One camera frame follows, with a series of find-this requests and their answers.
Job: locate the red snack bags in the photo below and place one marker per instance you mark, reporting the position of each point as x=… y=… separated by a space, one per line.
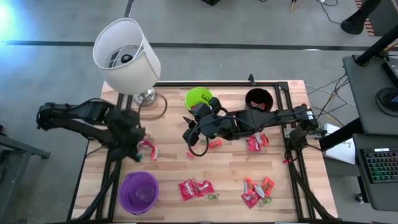
x=154 y=153

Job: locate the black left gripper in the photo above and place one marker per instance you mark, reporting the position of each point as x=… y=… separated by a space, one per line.
x=129 y=137

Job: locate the black desk device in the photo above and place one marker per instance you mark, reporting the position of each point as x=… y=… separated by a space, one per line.
x=393 y=71

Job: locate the grey metal bracket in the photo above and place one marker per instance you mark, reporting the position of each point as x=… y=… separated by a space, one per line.
x=288 y=133

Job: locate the black aluminium table frame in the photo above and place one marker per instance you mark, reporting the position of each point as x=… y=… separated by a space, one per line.
x=217 y=84

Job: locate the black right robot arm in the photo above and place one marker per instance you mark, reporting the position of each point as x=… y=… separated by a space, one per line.
x=273 y=116

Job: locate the person's leg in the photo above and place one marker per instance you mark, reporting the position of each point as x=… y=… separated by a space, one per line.
x=353 y=25

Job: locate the round black monitor stand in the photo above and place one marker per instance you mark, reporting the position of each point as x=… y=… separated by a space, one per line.
x=385 y=101

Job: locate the white paper sheet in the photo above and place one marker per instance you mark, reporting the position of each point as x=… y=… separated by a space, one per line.
x=343 y=152

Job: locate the black frame clamp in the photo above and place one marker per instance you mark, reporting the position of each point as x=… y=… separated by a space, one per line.
x=251 y=79

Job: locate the green plastic bucket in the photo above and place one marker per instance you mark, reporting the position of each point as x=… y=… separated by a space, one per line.
x=196 y=96

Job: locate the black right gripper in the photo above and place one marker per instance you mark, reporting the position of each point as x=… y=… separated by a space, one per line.
x=205 y=123

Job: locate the red candy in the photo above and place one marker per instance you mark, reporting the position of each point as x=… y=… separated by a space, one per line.
x=190 y=154

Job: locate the backlit computer keyboard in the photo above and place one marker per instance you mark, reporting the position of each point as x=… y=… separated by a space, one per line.
x=381 y=165

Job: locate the black plastic bucket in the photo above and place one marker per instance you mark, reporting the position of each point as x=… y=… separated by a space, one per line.
x=259 y=95

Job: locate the green candy in clear wrapper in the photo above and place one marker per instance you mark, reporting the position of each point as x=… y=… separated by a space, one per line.
x=213 y=196
x=139 y=157
x=264 y=201

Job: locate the purple plastic bucket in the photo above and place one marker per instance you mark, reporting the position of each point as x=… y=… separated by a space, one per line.
x=138 y=193

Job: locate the grey desk top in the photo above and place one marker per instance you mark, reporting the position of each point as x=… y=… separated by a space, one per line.
x=379 y=196
x=363 y=93

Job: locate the black stand pole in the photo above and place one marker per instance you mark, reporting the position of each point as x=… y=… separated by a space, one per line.
x=377 y=46
x=345 y=132

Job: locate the red white striped mat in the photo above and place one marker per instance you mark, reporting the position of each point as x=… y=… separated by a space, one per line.
x=368 y=23

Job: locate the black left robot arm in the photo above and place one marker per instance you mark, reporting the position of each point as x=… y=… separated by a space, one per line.
x=77 y=112

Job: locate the red Skittles packet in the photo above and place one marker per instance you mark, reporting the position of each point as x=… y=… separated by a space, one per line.
x=204 y=188
x=252 y=144
x=250 y=199
x=187 y=189

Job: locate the white shade silver table lamp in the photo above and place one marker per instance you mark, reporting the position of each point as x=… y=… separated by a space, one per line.
x=130 y=62

